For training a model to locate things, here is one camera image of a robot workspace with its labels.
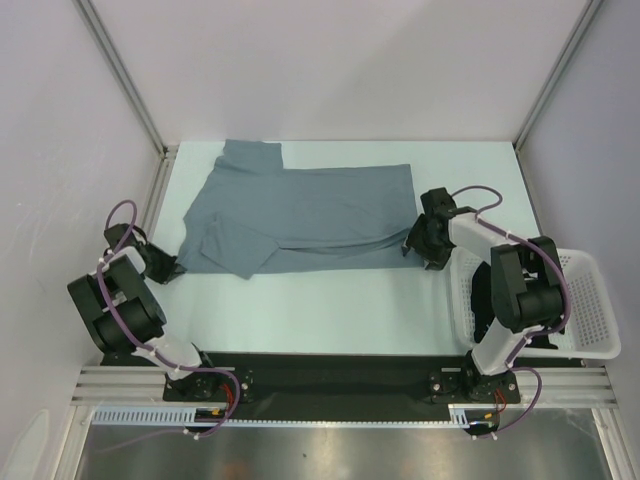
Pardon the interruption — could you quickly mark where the white slotted cable duct right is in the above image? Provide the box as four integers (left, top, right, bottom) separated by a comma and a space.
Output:
448, 403, 501, 429

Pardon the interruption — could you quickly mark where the black t shirt in basket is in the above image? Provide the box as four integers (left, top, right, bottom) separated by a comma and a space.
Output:
470, 262, 495, 344

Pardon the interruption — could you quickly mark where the white slotted cable duct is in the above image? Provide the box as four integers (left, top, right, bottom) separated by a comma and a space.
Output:
92, 406, 226, 427
448, 403, 501, 429

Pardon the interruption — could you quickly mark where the aluminium front rail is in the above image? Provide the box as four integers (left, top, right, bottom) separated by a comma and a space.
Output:
71, 366, 618, 409

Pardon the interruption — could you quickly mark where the left aluminium frame post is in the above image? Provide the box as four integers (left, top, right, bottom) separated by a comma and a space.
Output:
72, 0, 178, 160

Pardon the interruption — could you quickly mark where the aluminium frame post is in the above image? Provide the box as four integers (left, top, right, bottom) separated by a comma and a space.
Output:
512, 0, 606, 155
72, 0, 178, 160

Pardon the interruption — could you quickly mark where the white slotted cable duct left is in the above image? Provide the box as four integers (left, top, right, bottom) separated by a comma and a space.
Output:
92, 406, 226, 427

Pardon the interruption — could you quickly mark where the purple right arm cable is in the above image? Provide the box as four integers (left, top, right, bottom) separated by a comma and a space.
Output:
449, 186, 574, 444

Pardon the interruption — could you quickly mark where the light blue t shirt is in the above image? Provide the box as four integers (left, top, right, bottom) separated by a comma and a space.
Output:
178, 140, 423, 279

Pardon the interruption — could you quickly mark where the white perforated plastic basket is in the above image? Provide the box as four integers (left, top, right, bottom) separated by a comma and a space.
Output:
449, 248, 621, 360

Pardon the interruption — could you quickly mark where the right aluminium frame post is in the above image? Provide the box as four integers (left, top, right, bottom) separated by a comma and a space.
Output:
512, 0, 606, 155

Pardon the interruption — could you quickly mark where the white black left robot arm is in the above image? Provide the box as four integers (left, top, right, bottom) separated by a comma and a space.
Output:
67, 223, 223, 402

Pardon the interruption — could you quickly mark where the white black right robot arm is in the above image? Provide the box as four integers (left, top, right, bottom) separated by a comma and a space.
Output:
402, 188, 571, 403

